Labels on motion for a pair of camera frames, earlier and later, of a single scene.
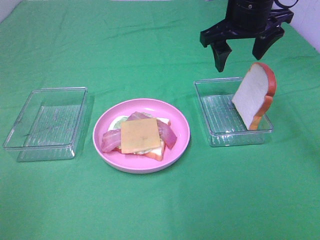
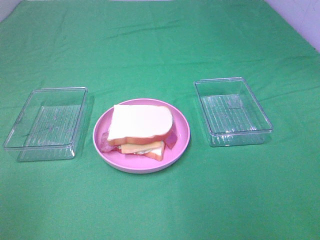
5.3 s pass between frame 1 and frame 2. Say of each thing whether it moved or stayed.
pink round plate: stayed
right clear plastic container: stayed
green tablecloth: stayed
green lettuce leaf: moved
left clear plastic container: stayed
